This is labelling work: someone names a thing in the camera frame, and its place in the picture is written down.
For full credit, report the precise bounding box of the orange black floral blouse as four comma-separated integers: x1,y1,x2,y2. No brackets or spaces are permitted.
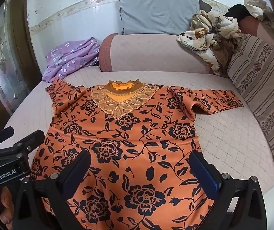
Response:
31,78,242,229

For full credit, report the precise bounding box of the person's left hand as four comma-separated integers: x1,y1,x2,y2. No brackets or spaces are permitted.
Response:
0,186,14,230

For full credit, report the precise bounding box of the quilted beige bed cover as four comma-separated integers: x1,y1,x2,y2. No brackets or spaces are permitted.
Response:
0,67,274,193

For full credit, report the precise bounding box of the purple floral cloth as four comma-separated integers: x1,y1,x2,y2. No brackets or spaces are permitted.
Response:
42,37,100,83

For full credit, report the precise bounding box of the pink bolster pillow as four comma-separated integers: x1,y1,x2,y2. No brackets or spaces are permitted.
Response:
98,34,213,74

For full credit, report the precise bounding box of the grey pillow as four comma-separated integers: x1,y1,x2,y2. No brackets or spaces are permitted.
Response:
118,0,211,35

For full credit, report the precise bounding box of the beige floral blanket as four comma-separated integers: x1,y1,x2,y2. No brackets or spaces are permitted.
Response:
177,10,243,76

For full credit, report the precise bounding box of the black garment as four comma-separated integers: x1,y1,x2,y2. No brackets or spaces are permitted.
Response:
224,4,253,24

